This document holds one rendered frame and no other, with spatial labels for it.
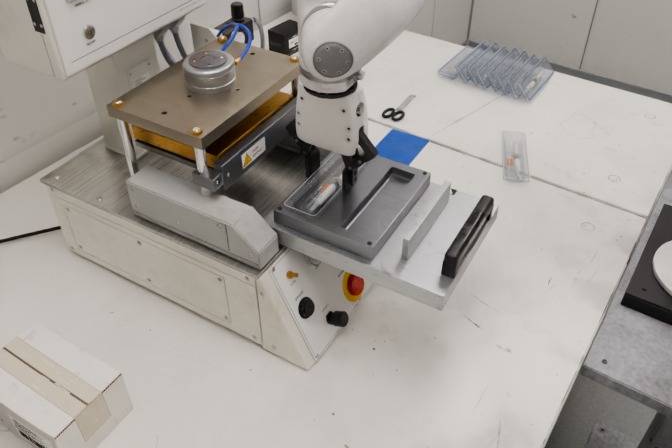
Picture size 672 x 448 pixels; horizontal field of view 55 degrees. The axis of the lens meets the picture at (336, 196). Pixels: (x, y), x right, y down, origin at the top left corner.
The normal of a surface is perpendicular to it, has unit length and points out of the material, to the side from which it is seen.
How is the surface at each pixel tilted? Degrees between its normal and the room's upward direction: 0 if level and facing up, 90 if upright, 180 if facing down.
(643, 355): 0
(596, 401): 0
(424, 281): 0
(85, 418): 88
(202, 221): 90
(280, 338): 90
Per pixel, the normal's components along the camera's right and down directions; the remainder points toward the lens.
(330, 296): 0.78, -0.04
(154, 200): -0.51, 0.54
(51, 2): 0.87, 0.32
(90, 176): 0.00, -0.78
